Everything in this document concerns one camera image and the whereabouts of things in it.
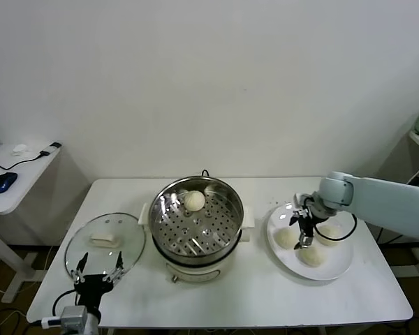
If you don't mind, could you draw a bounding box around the white wrist camera plug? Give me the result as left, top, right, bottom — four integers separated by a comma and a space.
40, 315, 63, 328

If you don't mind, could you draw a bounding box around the white side desk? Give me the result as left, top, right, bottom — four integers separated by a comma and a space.
0, 142, 64, 304

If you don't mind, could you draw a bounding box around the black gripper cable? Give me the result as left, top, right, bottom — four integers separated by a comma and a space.
52, 288, 80, 318
314, 209, 358, 242

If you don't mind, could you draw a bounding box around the glass pot lid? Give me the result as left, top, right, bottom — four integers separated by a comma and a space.
64, 212, 147, 283

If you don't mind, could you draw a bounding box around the white round plate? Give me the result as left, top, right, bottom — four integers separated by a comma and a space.
266, 202, 355, 281

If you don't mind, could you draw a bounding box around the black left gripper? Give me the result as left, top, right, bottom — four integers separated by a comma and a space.
71, 251, 124, 311

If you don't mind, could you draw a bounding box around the black cable with adapter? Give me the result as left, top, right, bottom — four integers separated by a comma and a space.
0, 142, 62, 172

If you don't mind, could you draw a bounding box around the white electric cooker base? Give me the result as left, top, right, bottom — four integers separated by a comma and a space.
149, 228, 251, 284

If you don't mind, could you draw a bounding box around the blue computer mouse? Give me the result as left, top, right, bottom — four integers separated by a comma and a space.
0, 172, 18, 194

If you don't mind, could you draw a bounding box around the white steamed baozi bun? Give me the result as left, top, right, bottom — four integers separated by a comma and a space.
273, 228, 299, 251
184, 190, 206, 212
314, 225, 343, 247
297, 245, 326, 268

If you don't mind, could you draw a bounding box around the stainless steel steamer basket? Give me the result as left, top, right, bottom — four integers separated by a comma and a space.
138, 177, 255, 265

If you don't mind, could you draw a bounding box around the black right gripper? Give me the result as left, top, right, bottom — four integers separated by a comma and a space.
288, 207, 319, 251

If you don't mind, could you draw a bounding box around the small white crumpled object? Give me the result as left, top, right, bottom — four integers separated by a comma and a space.
10, 144, 34, 157

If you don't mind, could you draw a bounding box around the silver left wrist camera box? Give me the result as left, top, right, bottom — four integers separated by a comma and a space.
60, 306, 89, 331

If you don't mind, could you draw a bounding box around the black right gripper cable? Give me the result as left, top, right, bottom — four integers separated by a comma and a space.
314, 209, 358, 242

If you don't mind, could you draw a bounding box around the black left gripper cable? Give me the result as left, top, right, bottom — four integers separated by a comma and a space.
52, 288, 80, 318

